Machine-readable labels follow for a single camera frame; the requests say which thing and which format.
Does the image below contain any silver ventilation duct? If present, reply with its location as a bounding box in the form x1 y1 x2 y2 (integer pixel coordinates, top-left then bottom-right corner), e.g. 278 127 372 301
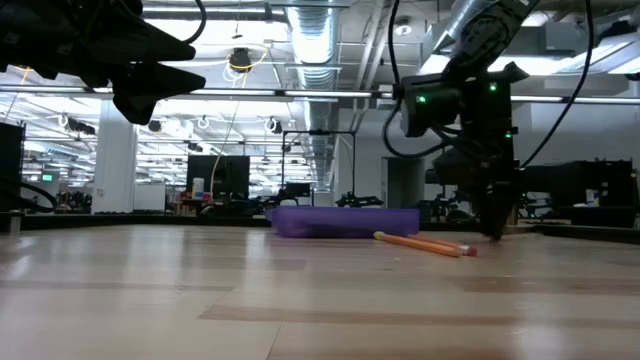
285 0 342 194
404 0 481 94

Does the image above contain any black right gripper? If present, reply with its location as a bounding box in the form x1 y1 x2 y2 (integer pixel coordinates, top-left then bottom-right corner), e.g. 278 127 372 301
399 62 530 241

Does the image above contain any purple transparent pencil box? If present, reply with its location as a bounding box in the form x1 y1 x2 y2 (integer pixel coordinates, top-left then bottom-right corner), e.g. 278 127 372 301
264 205 422 240

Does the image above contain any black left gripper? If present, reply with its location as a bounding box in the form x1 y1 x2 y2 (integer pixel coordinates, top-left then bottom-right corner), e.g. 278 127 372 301
29 0 206 126

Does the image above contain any black background desk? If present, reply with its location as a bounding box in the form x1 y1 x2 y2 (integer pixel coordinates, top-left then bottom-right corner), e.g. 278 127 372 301
519 159 640 229

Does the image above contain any black ceiling device yellow cable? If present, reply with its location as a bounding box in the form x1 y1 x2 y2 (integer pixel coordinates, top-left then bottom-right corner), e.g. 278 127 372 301
228 46 254 74

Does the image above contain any black cabinet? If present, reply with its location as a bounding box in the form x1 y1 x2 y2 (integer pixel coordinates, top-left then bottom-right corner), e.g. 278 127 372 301
0 122 27 214

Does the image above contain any orange pencil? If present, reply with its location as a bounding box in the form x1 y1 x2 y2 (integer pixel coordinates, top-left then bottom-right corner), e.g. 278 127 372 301
407 233 479 258
372 230 464 259

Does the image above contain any white building pillar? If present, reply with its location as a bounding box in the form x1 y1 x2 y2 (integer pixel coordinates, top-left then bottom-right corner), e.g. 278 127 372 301
91 99 139 215

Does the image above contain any black aluminium table frame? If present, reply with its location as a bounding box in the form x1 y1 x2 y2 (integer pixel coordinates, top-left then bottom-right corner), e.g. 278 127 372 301
0 212 640 246

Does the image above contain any ceiling dome sensor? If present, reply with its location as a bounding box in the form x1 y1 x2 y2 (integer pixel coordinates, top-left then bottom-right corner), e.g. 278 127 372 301
393 16 414 38

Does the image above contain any black rig frame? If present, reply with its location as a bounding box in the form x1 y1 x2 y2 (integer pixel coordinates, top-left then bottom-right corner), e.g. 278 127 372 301
280 129 358 207

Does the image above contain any long ceiling light strip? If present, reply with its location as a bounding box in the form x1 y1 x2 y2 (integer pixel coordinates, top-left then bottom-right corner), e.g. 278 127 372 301
0 83 640 106

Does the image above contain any black monitor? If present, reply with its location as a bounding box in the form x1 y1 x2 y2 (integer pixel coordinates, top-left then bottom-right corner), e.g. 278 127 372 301
186 154 251 202

